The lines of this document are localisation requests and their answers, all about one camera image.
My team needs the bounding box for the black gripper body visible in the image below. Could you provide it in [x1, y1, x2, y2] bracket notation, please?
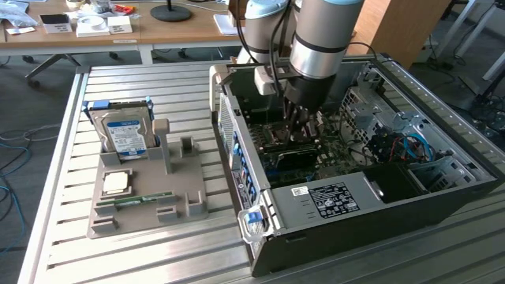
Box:
[283, 75, 337, 110]

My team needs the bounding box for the green graphics card black fan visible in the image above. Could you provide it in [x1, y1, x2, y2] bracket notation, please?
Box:
[273, 149, 320, 173]

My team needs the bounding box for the CPU socket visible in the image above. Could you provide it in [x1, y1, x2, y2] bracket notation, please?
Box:
[267, 121, 292, 143]

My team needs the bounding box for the installed RAM stick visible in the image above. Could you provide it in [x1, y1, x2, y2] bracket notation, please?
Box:
[267, 143, 320, 154]

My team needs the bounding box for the green motherboard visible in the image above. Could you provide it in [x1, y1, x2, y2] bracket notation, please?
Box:
[244, 117, 375, 190]

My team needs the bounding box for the perforated metal disk bay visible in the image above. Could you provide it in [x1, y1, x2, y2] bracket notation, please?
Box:
[337, 85, 400, 140]

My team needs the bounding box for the grey power supply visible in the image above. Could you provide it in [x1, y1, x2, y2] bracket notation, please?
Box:
[269, 172, 388, 231]

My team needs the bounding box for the white paper stack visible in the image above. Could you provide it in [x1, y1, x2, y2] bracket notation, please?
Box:
[212, 13, 245, 36]

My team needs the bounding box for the brown cardboard box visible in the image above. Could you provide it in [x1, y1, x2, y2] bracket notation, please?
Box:
[228, 0, 247, 20]

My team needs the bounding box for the wooden desk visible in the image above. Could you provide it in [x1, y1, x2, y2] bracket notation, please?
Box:
[140, 0, 359, 64]
[0, 0, 143, 86]

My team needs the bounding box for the slanted metal disk bay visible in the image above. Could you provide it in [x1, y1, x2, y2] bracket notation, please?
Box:
[405, 153, 481, 195]

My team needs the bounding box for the black open PC case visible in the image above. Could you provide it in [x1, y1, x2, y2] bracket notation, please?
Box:
[208, 53, 505, 277]

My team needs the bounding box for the grey parts rack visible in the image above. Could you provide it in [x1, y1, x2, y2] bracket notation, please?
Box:
[86, 118, 211, 240]

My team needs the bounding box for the hard disk blue carrier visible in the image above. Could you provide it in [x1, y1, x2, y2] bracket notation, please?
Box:
[82, 99, 157, 162]

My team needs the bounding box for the black round lamp base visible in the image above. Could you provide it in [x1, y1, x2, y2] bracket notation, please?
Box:
[149, 0, 193, 22]

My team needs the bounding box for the silver CPU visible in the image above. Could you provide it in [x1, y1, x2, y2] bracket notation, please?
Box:
[102, 172, 131, 196]

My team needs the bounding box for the green RAM stick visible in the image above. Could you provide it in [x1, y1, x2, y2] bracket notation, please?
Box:
[96, 191, 175, 207]

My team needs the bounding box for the plain white box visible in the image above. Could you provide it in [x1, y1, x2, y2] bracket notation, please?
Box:
[107, 15, 132, 35]

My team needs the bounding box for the white box with tape roll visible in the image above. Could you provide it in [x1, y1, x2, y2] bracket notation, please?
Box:
[75, 16, 111, 38]

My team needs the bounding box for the black and white box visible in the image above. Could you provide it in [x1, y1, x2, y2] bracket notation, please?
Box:
[39, 14, 74, 34]

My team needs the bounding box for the clear plastic bag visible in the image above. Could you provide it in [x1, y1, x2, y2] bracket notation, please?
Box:
[0, 1, 40, 28]

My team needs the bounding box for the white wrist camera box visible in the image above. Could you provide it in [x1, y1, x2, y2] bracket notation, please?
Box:
[253, 65, 296, 96]

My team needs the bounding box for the black cable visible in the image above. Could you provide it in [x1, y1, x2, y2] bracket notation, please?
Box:
[347, 42, 396, 64]

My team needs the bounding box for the blue wire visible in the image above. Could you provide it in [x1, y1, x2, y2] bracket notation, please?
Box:
[400, 133, 436, 163]

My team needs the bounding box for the white table frame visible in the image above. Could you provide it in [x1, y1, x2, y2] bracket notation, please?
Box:
[433, 0, 505, 80]

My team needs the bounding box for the grey floor cable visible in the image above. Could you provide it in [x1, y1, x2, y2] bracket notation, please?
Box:
[0, 124, 60, 142]

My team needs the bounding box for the blue floor cable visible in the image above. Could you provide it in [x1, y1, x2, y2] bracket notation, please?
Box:
[0, 144, 31, 254]

